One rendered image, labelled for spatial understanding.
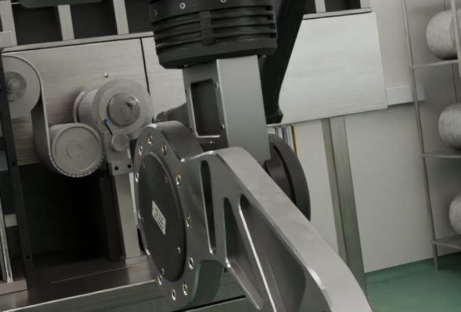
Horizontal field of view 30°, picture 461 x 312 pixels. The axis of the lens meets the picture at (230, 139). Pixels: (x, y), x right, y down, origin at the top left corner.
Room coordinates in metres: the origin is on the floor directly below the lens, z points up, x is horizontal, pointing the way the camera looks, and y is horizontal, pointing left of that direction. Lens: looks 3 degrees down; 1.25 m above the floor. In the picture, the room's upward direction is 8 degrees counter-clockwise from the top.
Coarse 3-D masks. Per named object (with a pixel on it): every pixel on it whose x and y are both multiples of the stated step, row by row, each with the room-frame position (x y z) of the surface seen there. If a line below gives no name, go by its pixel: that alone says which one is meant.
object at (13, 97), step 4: (8, 72) 1.89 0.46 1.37; (12, 72) 1.89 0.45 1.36; (8, 76) 1.89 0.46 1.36; (12, 76) 1.89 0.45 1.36; (16, 76) 1.90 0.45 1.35; (20, 76) 1.90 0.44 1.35; (20, 80) 1.90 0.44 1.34; (24, 80) 1.90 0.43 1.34; (24, 84) 1.90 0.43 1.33; (20, 88) 1.90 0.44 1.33; (24, 88) 1.90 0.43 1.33; (16, 92) 1.90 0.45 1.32; (20, 92) 1.90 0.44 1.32; (24, 92) 1.90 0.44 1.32; (8, 96) 1.89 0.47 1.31; (12, 96) 1.89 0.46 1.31; (16, 96) 1.89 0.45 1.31; (20, 96) 1.90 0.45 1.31; (8, 100) 1.89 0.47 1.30; (12, 100) 1.89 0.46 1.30
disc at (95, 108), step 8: (112, 80) 2.02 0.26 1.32; (120, 80) 2.03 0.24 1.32; (128, 80) 2.03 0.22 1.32; (104, 88) 2.01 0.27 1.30; (136, 88) 2.04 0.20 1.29; (144, 88) 2.04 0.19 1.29; (96, 96) 2.01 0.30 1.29; (144, 96) 2.04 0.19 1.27; (96, 104) 2.00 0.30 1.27; (152, 104) 2.05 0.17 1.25; (96, 112) 2.00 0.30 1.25; (152, 112) 2.05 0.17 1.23; (96, 120) 2.00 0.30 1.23; (104, 128) 2.01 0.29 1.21; (128, 136) 2.03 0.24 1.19; (136, 136) 2.03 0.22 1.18
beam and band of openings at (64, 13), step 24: (0, 0) 2.27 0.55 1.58; (120, 0) 2.38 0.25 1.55; (144, 0) 2.48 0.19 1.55; (312, 0) 2.59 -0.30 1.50; (336, 0) 2.68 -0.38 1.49; (360, 0) 2.63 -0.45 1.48; (0, 24) 2.30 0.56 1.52; (24, 24) 2.36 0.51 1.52; (48, 24) 2.38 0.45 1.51; (72, 24) 2.40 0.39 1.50; (96, 24) 2.43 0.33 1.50; (120, 24) 2.38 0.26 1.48; (144, 24) 2.47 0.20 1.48; (24, 48) 2.28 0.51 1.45
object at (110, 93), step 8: (112, 88) 2.01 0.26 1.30; (120, 88) 2.02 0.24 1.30; (128, 88) 2.03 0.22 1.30; (104, 96) 2.01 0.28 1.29; (112, 96) 2.01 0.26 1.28; (136, 96) 2.03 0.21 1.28; (104, 104) 2.01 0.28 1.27; (144, 104) 2.04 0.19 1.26; (104, 112) 2.00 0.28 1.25; (144, 112) 2.04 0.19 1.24; (144, 120) 2.03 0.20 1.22; (112, 128) 2.01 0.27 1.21; (120, 128) 2.01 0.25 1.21; (128, 128) 2.02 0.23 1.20; (136, 128) 2.03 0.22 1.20
